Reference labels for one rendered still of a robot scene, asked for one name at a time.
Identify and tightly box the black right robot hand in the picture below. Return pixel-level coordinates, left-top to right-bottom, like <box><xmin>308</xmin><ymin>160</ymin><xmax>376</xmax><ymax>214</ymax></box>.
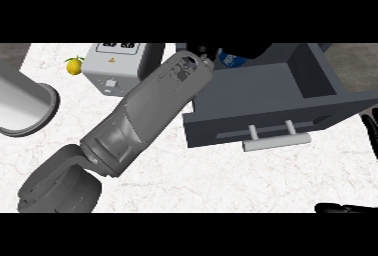
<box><xmin>314</xmin><ymin>106</ymin><xmax>378</xmax><ymax>214</ymax></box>

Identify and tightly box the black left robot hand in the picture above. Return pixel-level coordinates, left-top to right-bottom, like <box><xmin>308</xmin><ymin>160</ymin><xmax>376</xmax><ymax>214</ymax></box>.
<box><xmin>185</xmin><ymin>42</ymin><xmax>273</xmax><ymax>63</ymax></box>

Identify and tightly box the blue can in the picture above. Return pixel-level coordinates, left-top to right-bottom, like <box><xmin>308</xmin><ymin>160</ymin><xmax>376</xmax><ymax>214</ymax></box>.
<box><xmin>215</xmin><ymin>48</ymin><xmax>252</xmax><ymax>70</ymax></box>

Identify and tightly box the dark grey open drawer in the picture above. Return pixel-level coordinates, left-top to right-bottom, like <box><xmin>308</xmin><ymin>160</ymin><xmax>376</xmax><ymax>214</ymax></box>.
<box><xmin>175</xmin><ymin>42</ymin><xmax>378</xmax><ymax>150</ymax></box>

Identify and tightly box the dark grey drawer front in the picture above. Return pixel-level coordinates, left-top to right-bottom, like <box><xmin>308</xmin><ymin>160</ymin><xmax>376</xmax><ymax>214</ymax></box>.
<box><xmin>181</xmin><ymin>90</ymin><xmax>378</xmax><ymax>153</ymax></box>

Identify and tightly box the white box appliance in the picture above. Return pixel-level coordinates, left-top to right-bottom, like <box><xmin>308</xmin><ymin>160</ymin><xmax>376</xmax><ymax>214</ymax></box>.
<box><xmin>79</xmin><ymin>42</ymin><xmax>166</xmax><ymax>98</ymax></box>

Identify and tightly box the yellow lemon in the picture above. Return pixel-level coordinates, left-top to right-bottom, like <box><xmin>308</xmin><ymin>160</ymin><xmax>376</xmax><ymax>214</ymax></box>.
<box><xmin>63</xmin><ymin>55</ymin><xmax>87</xmax><ymax>77</ymax></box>

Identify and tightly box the pale grey rounded appliance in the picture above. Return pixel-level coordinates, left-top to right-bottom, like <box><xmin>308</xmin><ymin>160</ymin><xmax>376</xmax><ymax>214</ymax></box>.
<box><xmin>0</xmin><ymin>59</ymin><xmax>61</xmax><ymax>138</ymax></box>

